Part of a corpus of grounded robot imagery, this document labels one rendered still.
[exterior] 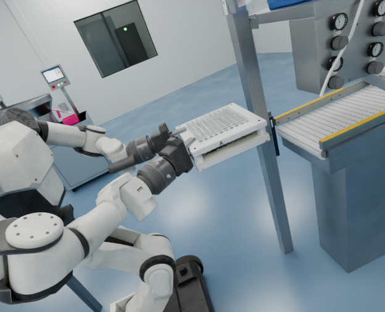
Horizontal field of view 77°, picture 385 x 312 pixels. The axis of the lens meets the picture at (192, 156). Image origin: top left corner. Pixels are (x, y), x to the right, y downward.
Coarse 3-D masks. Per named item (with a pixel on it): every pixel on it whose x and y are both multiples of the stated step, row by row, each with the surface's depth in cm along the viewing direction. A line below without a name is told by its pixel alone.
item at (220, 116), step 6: (216, 114) 86; (222, 114) 84; (228, 114) 83; (198, 120) 86; (204, 120) 85; (210, 120) 83; (216, 120) 81; (222, 120) 80; (228, 120) 79; (234, 120) 76; (204, 126) 80; (210, 126) 79; (216, 126) 78; (222, 126) 75; (228, 126) 76; (198, 132) 80
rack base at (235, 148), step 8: (248, 136) 76; (256, 136) 75; (264, 136) 74; (232, 144) 75; (240, 144) 74; (248, 144) 74; (256, 144) 74; (208, 152) 76; (216, 152) 74; (224, 152) 73; (232, 152) 73; (240, 152) 74; (192, 160) 76; (208, 160) 72; (216, 160) 73; (200, 168) 73
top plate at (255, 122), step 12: (240, 108) 85; (192, 120) 91; (252, 120) 74; (264, 120) 72; (204, 132) 78; (228, 132) 73; (240, 132) 71; (192, 144) 74; (204, 144) 71; (216, 144) 71; (192, 156) 70
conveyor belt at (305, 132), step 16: (352, 96) 104; (368, 96) 100; (384, 96) 96; (320, 112) 102; (336, 112) 97; (352, 112) 93; (368, 112) 90; (288, 128) 99; (304, 128) 95; (320, 128) 91; (336, 128) 88; (304, 144) 88
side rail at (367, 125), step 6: (384, 114) 80; (372, 120) 79; (378, 120) 80; (384, 120) 81; (360, 126) 79; (366, 126) 80; (372, 126) 81; (348, 132) 79; (354, 132) 80; (360, 132) 80; (336, 138) 79; (342, 138) 79; (348, 138) 80; (324, 144) 78; (330, 144) 79
